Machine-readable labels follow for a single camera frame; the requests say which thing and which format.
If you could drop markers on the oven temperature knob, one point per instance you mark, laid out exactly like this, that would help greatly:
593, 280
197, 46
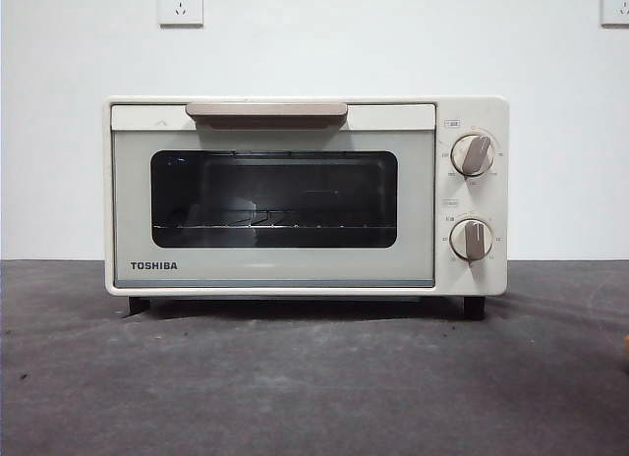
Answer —
473, 155

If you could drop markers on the oven timer knob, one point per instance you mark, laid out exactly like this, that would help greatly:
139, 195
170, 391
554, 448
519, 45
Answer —
472, 240

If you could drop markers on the white wall socket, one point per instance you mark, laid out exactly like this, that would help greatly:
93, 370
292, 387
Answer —
180, 9
616, 6

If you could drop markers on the cream Toshiba toaster oven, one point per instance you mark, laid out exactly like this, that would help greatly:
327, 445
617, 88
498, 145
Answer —
496, 200

